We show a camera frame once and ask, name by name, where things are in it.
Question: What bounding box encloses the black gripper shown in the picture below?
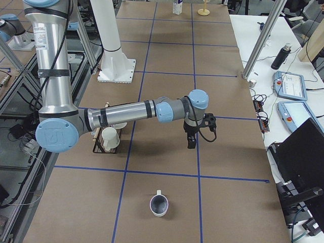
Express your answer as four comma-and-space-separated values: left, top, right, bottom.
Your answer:
183, 119, 203, 149

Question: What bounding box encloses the white mug grey interior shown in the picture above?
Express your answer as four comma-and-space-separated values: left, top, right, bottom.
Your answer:
149, 189, 169, 217

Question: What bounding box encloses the milk carton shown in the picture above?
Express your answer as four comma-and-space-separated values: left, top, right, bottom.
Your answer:
173, 0, 183, 15

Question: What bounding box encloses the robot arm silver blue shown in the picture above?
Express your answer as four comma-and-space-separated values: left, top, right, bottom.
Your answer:
24, 1, 216, 153

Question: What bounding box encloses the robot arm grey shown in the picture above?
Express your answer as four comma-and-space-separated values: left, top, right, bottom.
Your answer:
1, 14, 26, 42

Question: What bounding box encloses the white cup on rack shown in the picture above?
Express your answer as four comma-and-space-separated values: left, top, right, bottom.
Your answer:
101, 127, 120, 151
112, 122, 127, 130

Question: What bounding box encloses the black usb hub lower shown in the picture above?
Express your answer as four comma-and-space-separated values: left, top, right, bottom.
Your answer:
257, 116, 270, 134

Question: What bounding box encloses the black usb hub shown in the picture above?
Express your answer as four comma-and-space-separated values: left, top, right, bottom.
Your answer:
253, 100, 263, 112
257, 116, 270, 134

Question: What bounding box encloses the black usb hub upper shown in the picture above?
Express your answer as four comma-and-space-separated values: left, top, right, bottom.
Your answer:
253, 100, 263, 112

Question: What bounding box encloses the wooden rod of rack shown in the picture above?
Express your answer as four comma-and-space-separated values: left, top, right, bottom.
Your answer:
91, 101, 110, 142

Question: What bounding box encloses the lower teach pendant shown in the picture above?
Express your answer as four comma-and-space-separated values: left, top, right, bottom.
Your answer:
277, 101, 316, 132

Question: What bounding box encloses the teach pendant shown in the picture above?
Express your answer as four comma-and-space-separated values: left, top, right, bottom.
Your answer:
273, 71, 308, 101
277, 101, 316, 132

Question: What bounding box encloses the black laptop monitor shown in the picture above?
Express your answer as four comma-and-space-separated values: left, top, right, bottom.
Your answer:
269, 118, 323, 192

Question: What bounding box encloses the upper teach pendant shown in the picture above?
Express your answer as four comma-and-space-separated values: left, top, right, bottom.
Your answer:
273, 71, 308, 101

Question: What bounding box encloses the black water bottle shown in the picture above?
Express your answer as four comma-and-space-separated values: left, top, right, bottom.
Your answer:
270, 43, 292, 70

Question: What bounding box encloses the wooden stand with round base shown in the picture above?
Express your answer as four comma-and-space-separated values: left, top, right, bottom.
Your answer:
197, 0, 210, 16

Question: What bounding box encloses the black camera cable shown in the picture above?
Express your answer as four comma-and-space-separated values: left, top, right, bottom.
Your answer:
196, 124, 218, 144

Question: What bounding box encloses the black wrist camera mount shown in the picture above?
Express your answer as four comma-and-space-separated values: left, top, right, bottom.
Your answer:
204, 113, 217, 131

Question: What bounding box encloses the black wire cup rack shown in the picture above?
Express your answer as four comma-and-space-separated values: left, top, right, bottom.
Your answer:
93, 124, 124, 154

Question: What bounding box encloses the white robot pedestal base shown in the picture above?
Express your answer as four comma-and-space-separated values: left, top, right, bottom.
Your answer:
91, 0, 136, 84

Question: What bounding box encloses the aluminium frame post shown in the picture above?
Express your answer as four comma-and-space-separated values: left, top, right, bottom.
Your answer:
242, 0, 287, 79

